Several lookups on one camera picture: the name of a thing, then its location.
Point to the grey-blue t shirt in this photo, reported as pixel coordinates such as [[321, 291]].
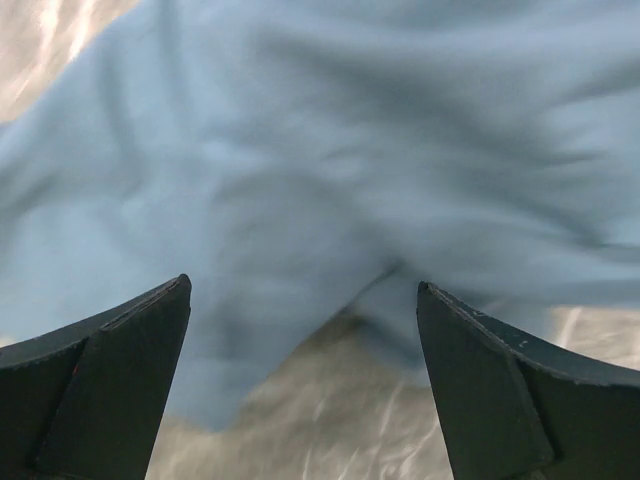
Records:
[[300, 158]]

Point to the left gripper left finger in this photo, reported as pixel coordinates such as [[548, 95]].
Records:
[[86, 401]]

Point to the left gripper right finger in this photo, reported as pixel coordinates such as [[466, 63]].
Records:
[[513, 406]]

